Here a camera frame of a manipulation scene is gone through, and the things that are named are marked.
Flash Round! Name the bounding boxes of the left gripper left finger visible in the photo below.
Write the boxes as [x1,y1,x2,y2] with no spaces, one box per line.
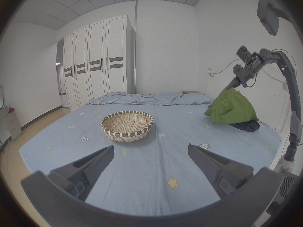
[48,145,115,202]

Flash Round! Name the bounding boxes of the pale blue quilt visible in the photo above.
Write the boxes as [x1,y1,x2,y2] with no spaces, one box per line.
[86,92,214,106]

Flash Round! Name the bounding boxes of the round woven basket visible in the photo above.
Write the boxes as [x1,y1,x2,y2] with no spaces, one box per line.
[101,111,154,142]

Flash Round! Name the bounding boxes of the pale chest of drawers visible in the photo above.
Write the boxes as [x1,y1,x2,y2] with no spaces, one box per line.
[0,107,23,141]

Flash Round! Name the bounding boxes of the white wardrobe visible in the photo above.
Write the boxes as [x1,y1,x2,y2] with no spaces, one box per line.
[63,14,133,111]

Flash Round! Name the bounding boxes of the dark blue garment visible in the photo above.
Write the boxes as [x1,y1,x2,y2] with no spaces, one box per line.
[228,120,260,133]

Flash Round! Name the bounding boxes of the bed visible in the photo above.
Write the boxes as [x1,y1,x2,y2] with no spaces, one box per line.
[19,56,294,217]

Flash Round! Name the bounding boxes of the green shorts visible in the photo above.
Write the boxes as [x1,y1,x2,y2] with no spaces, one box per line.
[204,89,258,125]

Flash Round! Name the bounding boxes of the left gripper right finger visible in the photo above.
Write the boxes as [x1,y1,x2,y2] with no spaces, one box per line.
[188,143,255,200]

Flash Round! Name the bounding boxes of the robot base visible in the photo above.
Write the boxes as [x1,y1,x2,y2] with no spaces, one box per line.
[265,154,301,224]

